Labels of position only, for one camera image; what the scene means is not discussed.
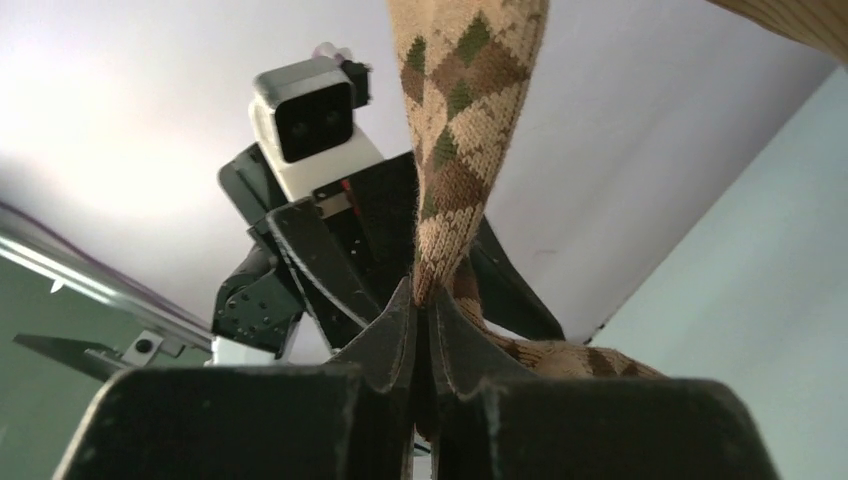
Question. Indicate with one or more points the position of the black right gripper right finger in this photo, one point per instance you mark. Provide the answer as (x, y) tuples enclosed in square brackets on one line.
[(462, 358)]

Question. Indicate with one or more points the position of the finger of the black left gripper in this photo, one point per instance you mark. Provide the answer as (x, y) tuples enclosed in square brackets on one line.
[(507, 299)]

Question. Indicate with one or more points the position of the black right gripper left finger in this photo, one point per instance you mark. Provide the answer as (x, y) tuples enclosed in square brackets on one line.
[(384, 352)]

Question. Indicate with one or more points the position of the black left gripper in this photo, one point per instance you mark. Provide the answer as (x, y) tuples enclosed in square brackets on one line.
[(336, 257)]

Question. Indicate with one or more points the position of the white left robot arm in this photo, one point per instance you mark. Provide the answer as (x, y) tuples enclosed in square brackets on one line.
[(252, 351)]

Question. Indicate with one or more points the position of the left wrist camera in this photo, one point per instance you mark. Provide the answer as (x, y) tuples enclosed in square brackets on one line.
[(302, 116)]

